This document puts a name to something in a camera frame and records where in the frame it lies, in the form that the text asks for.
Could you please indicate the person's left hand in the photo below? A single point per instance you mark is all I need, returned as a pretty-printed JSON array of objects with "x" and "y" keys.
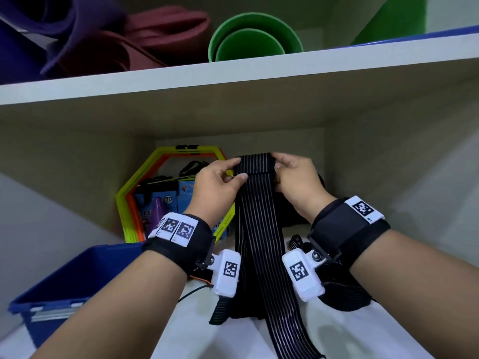
[{"x": 209, "y": 194}]

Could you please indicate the person's right hand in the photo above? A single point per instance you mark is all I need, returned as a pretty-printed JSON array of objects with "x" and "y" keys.
[{"x": 303, "y": 190}]

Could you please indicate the person's right thumb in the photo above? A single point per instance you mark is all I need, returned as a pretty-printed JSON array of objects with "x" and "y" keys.
[{"x": 281, "y": 167}]

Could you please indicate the person's left thumb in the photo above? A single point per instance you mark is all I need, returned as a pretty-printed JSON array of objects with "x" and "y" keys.
[{"x": 237, "y": 177}]

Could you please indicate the person's right forearm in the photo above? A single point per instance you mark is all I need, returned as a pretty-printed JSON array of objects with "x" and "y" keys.
[{"x": 419, "y": 291}]

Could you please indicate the person's left forearm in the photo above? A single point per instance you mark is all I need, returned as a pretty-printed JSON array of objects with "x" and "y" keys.
[{"x": 123, "y": 310}]

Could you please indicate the white shelf board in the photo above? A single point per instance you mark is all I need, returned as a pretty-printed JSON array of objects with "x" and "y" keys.
[{"x": 239, "y": 93}]

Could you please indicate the green rolled mat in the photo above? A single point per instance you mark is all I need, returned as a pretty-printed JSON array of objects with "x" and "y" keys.
[{"x": 254, "y": 35}]

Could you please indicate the maroon rolled mat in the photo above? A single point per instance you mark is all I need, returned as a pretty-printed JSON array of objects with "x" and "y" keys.
[{"x": 161, "y": 37}]

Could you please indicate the green foam board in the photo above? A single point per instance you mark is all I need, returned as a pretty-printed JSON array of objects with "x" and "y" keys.
[{"x": 393, "y": 16}]

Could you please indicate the blue plastic bin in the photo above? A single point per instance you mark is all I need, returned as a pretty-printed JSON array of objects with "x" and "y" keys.
[{"x": 71, "y": 284}]

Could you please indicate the blue flat board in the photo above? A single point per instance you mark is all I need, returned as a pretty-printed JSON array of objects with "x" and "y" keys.
[{"x": 441, "y": 34}]

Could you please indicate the purple rolled mat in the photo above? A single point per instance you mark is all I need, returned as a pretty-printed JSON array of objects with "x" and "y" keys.
[{"x": 45, "y": 29}]

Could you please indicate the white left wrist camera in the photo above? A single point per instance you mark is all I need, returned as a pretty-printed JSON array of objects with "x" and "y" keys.
[{"x": 227, "y": 272}]

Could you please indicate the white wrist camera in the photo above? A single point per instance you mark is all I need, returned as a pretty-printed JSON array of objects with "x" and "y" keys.
[
  {"x": 227, "y": 272},
  {"x": 301, "y": 274}
]

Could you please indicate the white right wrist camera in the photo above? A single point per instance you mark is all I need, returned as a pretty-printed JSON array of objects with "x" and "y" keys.
[{"x": 301, "y": 274}]

